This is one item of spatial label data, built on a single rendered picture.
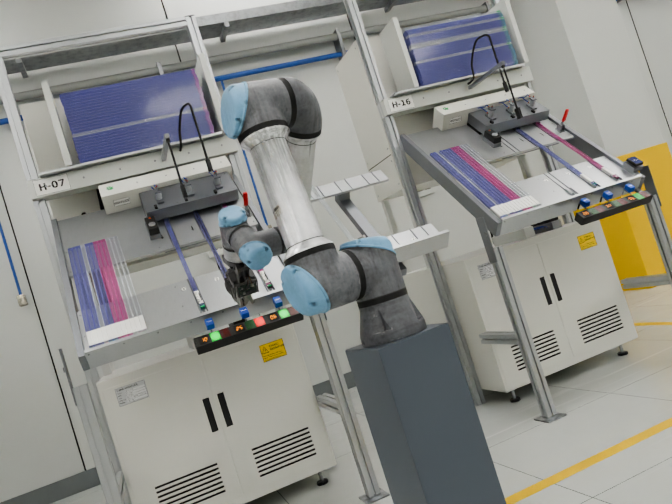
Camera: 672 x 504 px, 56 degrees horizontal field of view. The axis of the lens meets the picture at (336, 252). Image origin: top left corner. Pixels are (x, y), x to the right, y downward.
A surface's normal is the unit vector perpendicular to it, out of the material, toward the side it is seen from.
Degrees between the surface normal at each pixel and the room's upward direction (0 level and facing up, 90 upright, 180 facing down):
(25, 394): 90
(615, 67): 90
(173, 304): 45
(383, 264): 90
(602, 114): 90
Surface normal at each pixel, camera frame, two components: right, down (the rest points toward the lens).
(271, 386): 0.29, -0.12
